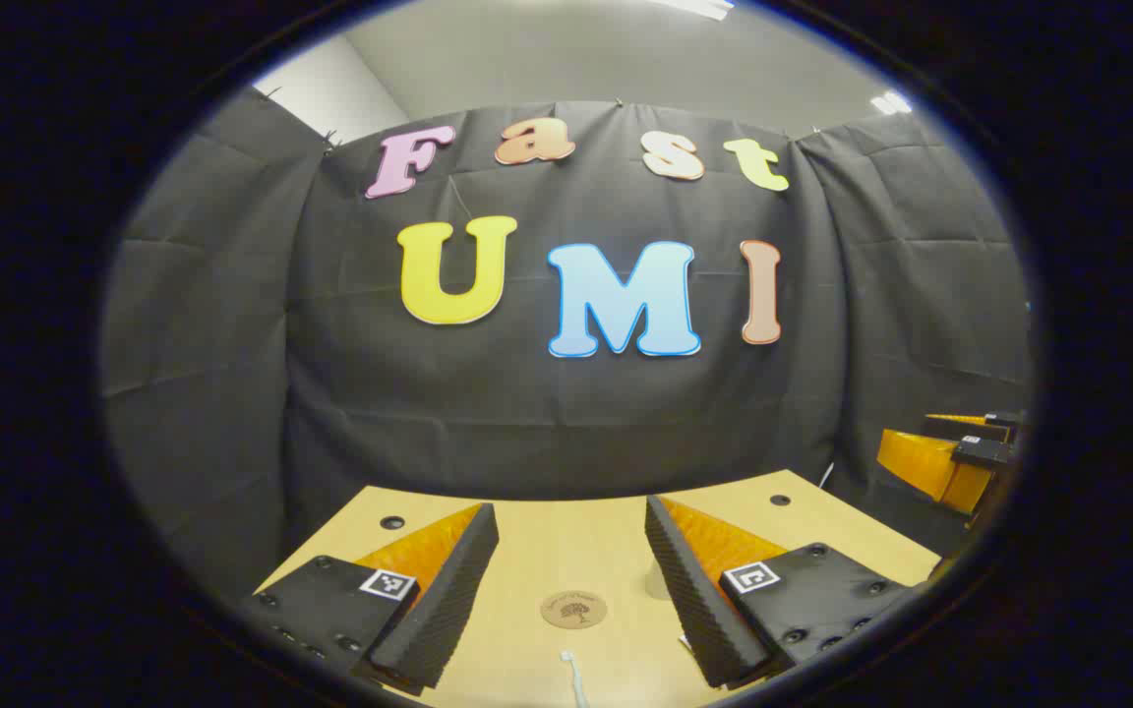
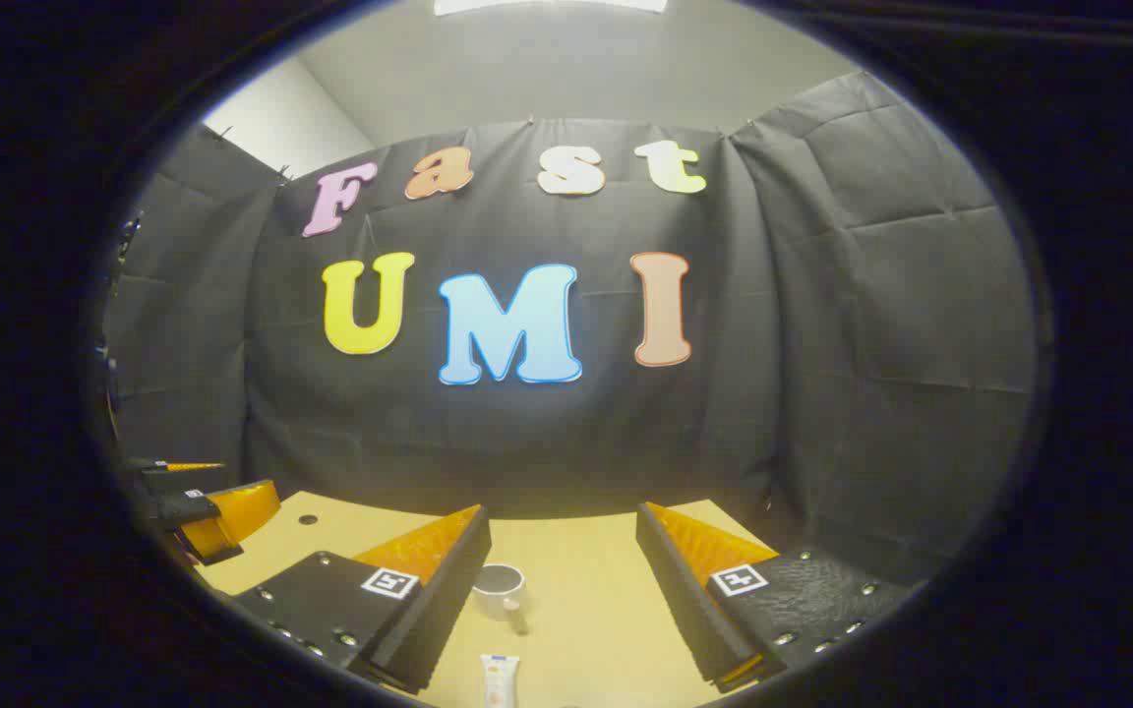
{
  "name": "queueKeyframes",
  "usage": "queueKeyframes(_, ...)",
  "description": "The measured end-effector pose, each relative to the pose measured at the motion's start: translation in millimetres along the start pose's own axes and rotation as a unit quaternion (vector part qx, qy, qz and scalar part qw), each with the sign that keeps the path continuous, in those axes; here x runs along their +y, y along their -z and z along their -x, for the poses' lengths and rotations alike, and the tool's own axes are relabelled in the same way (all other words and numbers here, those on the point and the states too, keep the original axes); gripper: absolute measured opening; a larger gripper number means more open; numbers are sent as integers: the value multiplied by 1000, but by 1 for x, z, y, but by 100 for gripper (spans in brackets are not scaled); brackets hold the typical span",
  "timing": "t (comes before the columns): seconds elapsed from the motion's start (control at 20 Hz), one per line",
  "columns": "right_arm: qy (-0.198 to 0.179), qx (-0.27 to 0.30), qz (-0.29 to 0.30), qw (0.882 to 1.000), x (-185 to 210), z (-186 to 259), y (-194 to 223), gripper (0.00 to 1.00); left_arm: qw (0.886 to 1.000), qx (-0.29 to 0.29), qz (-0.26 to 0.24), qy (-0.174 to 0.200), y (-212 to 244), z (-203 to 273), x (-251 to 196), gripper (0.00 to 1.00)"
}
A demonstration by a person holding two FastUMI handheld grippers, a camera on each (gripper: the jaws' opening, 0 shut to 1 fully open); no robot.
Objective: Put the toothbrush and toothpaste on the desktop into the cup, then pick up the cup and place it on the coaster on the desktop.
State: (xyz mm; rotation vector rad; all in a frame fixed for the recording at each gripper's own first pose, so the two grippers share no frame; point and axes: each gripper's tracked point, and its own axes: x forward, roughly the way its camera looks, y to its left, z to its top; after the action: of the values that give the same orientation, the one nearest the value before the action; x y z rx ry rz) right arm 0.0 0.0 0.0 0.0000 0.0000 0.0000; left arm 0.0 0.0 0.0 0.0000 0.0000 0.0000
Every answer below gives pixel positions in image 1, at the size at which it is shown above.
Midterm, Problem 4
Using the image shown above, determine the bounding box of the black backdrop cloth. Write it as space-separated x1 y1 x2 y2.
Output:
99 87 1035 601

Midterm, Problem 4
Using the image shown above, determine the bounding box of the light wooden desktop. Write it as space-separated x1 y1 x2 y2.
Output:
257 470 941 708

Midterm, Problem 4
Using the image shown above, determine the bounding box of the pale blue toothbrush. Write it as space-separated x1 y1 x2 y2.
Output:
560 650 589 708

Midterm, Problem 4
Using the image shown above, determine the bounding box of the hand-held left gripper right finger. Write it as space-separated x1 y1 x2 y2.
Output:
644 495 924 689

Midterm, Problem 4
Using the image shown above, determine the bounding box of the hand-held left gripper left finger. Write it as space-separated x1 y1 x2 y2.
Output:
242 502 501 697

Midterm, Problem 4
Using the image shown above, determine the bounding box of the round brown coaster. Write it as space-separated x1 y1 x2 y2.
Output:
540 590 609 631

